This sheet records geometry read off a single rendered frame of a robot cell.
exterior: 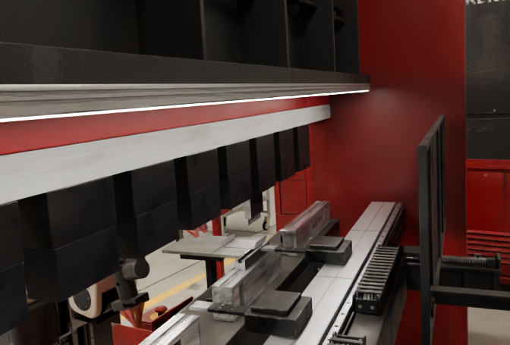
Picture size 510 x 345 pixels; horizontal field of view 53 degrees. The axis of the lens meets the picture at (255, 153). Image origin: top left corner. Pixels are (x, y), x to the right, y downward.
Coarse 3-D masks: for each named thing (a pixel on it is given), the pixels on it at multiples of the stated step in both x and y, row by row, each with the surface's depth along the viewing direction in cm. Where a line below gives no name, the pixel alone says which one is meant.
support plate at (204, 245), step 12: (180, 240) 167; (192, 240) 166; (204, 240) 166; (216, 240) 165; (168, 252) 157; (180, 252) 156; (192, 252) 154; (204, 252) 153; (216, 252) 152; (228, 252) 151; (240, 252) 151
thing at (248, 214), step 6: (252, 198) 151; (258, 198) 155; (246, 204) 150; (252, 204) 151; (258, 204) 155; (246, 210) 150; (252, 210) 151; (258, 210) 155; (246, 216) 150; (252, 216) 151; (258, 216) 157; (252, 222) 153
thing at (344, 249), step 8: (320, 240) 146; (328, 240) 146; (336, 240) 145; (344, 240) 149; (264, 248) 152; (272, 248) 152; (280, 248) 151; (288, 248) 151; (296, 248) 150; (304, 248) 150; (312, 248) 143; (320, 248) 142; (328, 248) 141; (336, 248) 140; (344, 248) 142; (312, 256) 142; (320, 256) 141; (328, 256) 140; (336, 256) 139; (344, 256) 140; (328, 264) 141; (336, 264) 140; (344, 264) 140
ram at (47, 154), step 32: (320, 96) 213; (0, 128) 65; (32, 128) 70; (64, 128) 76; (96, 128) 82; (128, 128) 90; (160, 128) 100; (192, 128) 112; (224, 128) 126; (256, 128) 146; (288, 128) 173; (0, 160) 65; (32, 160) 70; (64, 160) 76; (96, 160) 82; (128, 160) 90; (160, 160) 100; (0, 192) 65; (32, 192) 70
